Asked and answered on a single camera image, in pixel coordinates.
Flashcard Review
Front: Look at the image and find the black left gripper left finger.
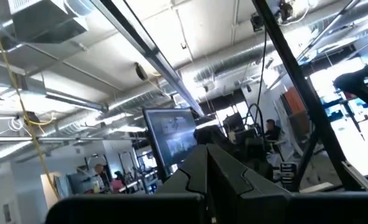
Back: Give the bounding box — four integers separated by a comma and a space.
45, 144, 209, 224

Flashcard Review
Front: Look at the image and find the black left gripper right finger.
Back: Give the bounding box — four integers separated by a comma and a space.
206, 143, 368, 224

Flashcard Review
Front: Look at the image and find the black computer monitor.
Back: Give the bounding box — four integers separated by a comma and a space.
142, 107, 199, 182

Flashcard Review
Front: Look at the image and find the large dark display screen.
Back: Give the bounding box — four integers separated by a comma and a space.
67, 172, 93, 195

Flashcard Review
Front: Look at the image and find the orange curtain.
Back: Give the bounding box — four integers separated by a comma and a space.
282, 86, 306, 114

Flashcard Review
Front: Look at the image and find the overhead rig light bar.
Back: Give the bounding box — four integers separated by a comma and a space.
92, 0, 205, 118

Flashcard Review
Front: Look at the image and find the grey ceiling air unit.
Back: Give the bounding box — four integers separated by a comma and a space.
7, 0, 90, 44

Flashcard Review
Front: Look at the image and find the silver spiral ventilation duct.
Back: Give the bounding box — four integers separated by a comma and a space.
0, 88, 180, 164

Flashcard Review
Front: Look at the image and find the grey horizontal ceiling rail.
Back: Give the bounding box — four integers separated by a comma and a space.
0, 136, 148, 143

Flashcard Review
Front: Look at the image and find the black ceiling cable reel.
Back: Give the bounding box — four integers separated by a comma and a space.
134, 62, 149, 81
23, 111, 42, 127

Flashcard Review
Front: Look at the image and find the white wall panel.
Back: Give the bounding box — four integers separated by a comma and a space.
2, 202, 14, 223

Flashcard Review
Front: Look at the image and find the yellow hanging cable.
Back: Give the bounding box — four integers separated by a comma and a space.
0, 0, 62, 200

